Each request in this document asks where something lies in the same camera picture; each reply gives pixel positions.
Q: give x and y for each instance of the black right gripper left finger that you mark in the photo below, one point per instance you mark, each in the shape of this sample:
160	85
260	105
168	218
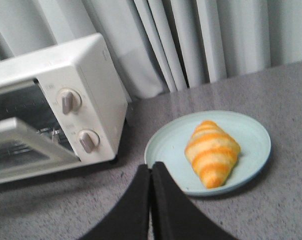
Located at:
129	218

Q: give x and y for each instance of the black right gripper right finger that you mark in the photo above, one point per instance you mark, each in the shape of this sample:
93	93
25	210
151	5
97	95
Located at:
174	216

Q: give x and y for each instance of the golden striped croissant bread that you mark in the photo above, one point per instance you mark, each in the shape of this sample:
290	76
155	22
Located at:
212	153

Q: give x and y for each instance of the oven glass door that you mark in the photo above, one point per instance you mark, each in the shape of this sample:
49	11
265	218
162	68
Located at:
46	157

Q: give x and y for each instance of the lower beige oven knob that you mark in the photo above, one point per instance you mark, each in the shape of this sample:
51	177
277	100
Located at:
89	140

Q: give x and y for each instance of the beige oven knob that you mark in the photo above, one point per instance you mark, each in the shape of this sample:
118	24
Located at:
69	100
89	140

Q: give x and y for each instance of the white Toshiba toaster oven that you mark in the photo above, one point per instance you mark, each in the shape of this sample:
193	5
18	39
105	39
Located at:
29	85

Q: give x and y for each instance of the upper beige oven knob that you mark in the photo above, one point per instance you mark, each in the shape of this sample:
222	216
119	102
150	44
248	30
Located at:
69	100

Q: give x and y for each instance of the light green round plate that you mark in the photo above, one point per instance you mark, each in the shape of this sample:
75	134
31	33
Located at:
168	144

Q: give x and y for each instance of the grey pleated curtain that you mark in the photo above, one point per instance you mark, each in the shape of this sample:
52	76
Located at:
161	46

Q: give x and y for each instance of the metal wire oven rack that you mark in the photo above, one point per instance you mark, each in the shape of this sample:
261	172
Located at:
15	147

